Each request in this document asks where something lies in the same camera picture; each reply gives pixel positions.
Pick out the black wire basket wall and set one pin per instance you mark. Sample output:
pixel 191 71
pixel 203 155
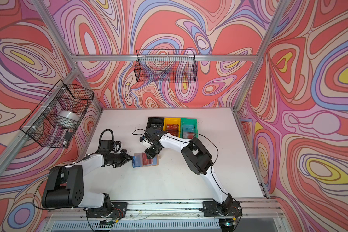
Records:
pixel 166 66
pixel 41 127

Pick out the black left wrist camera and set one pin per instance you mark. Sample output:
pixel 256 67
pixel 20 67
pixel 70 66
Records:
pixel 106 146

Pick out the front aluminium rail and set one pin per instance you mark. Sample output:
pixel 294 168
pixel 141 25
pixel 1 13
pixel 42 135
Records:
pixel 178 209

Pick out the black plastic bin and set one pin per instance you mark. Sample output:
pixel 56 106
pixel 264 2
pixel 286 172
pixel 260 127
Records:
pixel 157 123

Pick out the green plastic bin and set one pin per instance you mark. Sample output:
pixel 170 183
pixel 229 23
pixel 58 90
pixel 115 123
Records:
pixel 189 127

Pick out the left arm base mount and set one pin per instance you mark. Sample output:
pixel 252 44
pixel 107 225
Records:
pixel 114 210

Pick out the white roll in basket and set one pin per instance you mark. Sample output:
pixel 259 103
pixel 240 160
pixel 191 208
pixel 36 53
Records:
pixel 67 120

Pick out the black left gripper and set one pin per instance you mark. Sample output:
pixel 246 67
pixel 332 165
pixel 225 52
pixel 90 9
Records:
pixel 123 155

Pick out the aluminium frame post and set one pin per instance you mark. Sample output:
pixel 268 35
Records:
pixel 276 18

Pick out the black wire basket back wall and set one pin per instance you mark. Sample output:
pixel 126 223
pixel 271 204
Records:
pixel 166 66

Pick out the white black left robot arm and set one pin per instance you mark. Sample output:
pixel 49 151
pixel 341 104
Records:
pixel 65 184

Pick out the red cards in yellow bin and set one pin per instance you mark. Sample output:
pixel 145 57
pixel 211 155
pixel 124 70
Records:
pixel 173 129

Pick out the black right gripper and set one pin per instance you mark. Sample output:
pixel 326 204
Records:
pixel 152 155

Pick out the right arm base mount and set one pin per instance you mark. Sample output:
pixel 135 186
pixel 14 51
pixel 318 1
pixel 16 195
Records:
pixel 214 209

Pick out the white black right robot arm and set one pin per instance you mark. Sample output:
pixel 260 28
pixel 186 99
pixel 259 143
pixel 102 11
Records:
pixel 197 158

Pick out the black wire basket left wall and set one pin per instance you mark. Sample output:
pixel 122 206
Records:
pixel 41 127

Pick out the blue VIP credit card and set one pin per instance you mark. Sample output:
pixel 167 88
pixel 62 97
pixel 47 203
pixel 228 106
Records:
pixel 137 161

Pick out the tan leather card holder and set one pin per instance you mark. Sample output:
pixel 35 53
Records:
pixel 155 162

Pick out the yellow plastic bin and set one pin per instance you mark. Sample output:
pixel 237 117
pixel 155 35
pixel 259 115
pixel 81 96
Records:
pixel 173 121

